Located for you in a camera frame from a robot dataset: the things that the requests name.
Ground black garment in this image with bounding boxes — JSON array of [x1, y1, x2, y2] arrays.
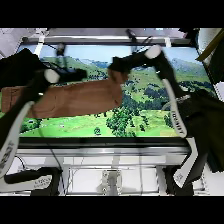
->
[[181, 89, 224, 174]]

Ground black cable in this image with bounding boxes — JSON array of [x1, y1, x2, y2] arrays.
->
[[39, 128, 65, 173]]

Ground brown trousers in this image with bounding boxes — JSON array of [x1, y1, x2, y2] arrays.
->
[[1, 71, 130, 120]]

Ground silver frame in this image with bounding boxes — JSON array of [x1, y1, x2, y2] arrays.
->
[[0, 27, 224, 197]]

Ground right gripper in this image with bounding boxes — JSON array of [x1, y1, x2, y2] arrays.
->
[[107, 54, 135, 73]]

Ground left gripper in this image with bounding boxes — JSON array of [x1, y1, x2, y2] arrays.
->
[[59, 67, 89, 84]]

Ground dark blue garment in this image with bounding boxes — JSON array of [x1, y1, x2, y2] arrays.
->
[[209, 41, 224, 84]]

